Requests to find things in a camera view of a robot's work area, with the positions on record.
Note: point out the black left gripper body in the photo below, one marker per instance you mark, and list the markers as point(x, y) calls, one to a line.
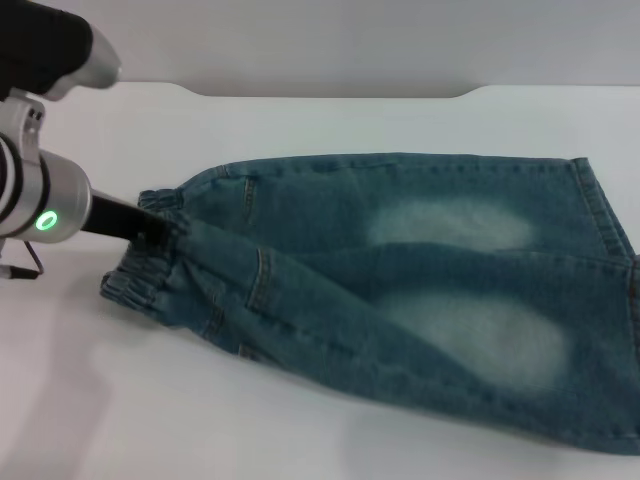
point(112, 220)

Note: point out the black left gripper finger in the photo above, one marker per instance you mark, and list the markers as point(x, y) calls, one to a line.
point(154, 232)

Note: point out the blue washed denim shorts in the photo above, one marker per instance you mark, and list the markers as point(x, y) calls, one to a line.
point(375, 300)

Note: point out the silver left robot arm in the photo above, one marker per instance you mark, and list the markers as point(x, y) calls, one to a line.
point(60, 195)

